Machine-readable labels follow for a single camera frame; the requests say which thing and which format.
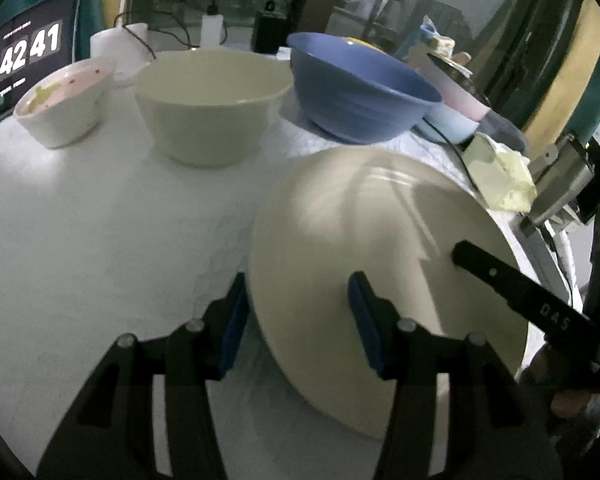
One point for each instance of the blue white snack bag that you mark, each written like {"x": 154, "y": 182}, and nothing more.
{"x": 430, "y": 35}

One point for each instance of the pink strawberry bowl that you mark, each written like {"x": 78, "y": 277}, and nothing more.
{"x": 65, "y": 110}

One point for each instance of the black power adapter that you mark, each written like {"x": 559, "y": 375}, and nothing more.
{"x": 271, "y": 32}

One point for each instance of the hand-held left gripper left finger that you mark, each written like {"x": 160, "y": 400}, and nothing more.
{"x": 232, "y": 332}

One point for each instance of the grey cloth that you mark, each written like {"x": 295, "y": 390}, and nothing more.
{"x": 505, "y": 130}

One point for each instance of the light blue bowl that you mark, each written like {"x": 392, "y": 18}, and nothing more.
{"x": 452, "y": 125}

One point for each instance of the person's right hand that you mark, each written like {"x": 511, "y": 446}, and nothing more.
{"x": 570, "y": 404}

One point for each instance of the cream plate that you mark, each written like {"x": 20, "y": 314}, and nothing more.
{"x": 355, "y": 220}

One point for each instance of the white desk lamp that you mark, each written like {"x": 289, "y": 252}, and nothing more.
{"x": 117, "y": 45}

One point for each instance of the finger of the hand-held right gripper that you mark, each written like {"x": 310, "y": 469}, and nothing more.
{"x": 530, "y": 305}

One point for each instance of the yellow curtain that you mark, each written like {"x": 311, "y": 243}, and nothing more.
{"x": 565, "y": 70}

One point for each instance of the tablet with clock display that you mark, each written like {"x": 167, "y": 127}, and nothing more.
{"x": 25, "y": 55}

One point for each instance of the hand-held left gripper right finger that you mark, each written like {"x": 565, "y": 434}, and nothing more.
{"x": 365, "y": 325}

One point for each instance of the cream bowl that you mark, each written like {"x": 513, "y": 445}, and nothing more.
{"x": 205, "y": 120}

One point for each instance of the yellow-green cloth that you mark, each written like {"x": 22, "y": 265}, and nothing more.
{"x": 505, "y": 175}

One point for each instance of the white charger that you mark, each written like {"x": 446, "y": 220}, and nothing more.
{"x": 213, "y": 30}

